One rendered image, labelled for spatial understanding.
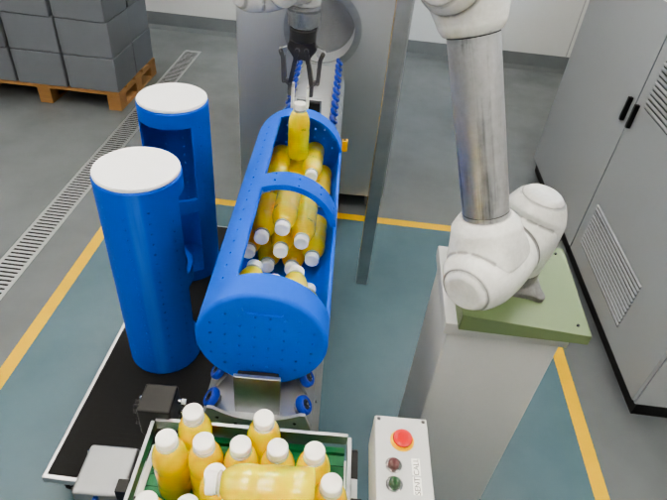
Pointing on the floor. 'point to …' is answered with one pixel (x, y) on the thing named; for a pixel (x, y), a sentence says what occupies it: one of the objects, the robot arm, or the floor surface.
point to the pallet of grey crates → (76, 48)
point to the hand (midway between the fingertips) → (300, 96)
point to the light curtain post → (384, 133)
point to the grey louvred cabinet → (617, 186)
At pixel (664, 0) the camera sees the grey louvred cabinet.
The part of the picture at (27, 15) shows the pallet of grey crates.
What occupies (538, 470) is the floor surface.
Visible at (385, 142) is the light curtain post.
